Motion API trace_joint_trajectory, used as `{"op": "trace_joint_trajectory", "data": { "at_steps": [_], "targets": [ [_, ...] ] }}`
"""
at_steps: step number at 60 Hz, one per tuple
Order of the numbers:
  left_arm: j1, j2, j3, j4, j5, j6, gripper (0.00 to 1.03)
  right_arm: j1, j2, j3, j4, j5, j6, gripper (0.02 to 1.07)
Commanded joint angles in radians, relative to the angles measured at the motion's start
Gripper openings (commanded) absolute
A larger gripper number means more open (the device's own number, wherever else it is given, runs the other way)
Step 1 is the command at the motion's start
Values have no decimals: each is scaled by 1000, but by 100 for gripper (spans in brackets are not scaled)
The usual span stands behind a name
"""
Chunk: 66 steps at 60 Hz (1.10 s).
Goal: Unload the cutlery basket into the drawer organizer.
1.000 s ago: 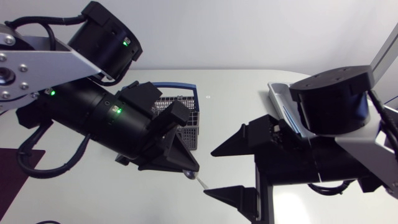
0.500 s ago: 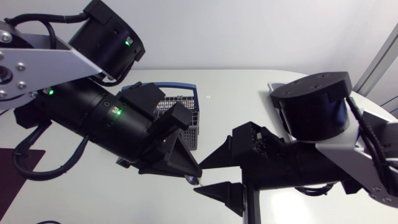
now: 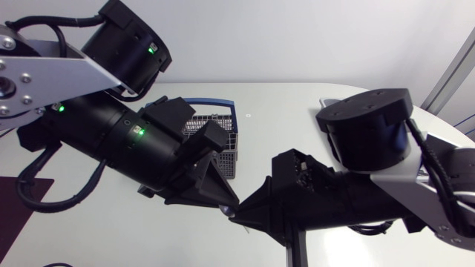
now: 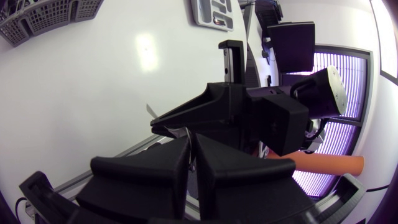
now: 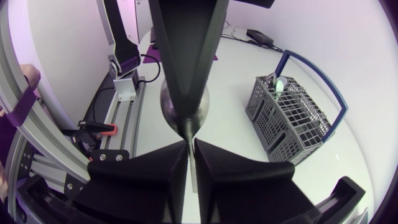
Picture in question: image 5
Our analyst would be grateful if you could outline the steel spoon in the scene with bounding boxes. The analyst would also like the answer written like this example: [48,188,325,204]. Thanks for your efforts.
[159,77,211,194]

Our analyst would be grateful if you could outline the pale plastic spoon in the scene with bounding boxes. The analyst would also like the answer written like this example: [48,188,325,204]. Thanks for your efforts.
[274,76,289,101]

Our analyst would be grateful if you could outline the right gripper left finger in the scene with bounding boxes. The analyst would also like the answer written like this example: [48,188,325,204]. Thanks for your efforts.
[73,139,190,224]

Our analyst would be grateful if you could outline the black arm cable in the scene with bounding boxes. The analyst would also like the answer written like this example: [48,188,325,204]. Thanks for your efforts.
[137,54,162,84]

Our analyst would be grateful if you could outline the grey cutlery basket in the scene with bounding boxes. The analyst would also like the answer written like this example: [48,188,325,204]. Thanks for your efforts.
[244,49,349,166]

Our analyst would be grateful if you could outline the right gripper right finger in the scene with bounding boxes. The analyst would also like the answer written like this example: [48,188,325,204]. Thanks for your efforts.
[193,138,315,224]

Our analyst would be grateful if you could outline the black power brick cable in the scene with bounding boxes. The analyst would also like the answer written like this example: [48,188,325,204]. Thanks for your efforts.
[221,21,250,43]

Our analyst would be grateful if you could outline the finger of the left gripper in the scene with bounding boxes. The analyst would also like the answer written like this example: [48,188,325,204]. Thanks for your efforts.
[148,0,230,114]

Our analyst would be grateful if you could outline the black power brick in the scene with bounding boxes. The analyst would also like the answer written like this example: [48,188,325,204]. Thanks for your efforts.
[246,29,275,48]

